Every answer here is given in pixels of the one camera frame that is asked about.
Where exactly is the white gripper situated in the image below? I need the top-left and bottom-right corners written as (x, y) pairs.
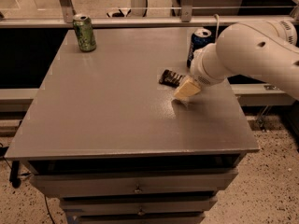
top-left (174, 49), bottom-right (225, 100)

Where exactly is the black rxbar chocolate wrapper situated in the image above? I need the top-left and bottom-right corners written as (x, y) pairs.
top-left (159, 69), bottom-right (184, 88)

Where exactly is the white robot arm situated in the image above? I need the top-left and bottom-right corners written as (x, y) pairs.
top-left (174, 21), bottom-right (299, 100)

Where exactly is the blue pepsi can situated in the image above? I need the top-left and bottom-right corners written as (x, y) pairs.
top-left (187, 27), bottom-right (215, 68)

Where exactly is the green soda can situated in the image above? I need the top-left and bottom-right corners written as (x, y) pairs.
top-left (73, 14), bottom-right (96, 52)

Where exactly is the top grey drawer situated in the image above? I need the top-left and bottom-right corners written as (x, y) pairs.
top-left (30, 168), bottom-right (238, 198)

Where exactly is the grey drawer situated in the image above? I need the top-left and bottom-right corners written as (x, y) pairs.
top-left (30, 168), bottom-right (238, 198)
top-left (68, 213), bottom-right (205, 224)
top-left (60, 196), bottom-right (217, 216)

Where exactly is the grey drawer cabinet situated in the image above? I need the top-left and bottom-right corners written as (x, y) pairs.
top-left (4, 27), bottom-right (261, 224)

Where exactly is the middle grey drawer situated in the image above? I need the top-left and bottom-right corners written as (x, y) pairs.
top-left (60, 196), bottom-right (217, 216)

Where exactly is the grey metal railing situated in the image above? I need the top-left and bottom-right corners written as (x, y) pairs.
top-left (0, 0), bottom-right (299, 28)

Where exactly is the bottom grey drawer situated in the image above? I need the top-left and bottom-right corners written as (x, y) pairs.
top-left (68, 213), bottom-right (205, 224)

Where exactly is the white cable behind table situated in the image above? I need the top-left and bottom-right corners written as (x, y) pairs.
top-left (212, 13), bottom-right (221, 40)

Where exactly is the metal bracket stand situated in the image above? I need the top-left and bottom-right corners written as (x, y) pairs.
top-left (256, 85), bottom-right (278, 133)

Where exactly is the black floor cable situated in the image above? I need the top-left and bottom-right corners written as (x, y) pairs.
top-left (0, 143), bottom-right (57, 224)

